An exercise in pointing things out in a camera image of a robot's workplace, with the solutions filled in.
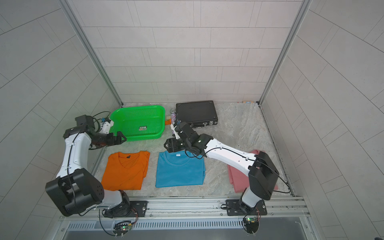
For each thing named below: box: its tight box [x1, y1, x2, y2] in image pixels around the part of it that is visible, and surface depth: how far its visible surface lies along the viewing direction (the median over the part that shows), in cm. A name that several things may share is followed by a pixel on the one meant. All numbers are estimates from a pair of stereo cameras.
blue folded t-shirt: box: [155, 149, 206, 188], surface depth 85 cm
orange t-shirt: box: [101, 151, 151, 191], surface depth 85 cm
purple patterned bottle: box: [170, 108, 177, 125], surface depth 107 cm
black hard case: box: [175, 100, 218, 129], surface depth 108 cm
